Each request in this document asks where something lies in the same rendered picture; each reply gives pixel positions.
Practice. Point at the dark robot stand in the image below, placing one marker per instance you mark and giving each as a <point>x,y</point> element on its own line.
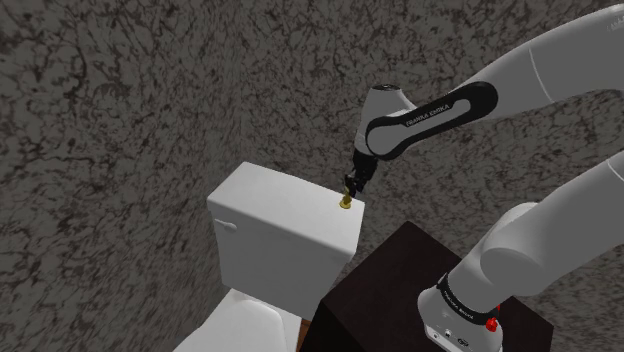
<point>385,287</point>

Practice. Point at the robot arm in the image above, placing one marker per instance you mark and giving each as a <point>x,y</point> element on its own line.
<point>536,244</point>

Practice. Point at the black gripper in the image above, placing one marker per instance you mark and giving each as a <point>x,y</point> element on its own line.
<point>363,169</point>

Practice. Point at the small yellow candlestick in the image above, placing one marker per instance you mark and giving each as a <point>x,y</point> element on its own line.
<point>346,202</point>

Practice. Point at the white toilet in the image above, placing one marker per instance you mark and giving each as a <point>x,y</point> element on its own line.
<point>287,234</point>

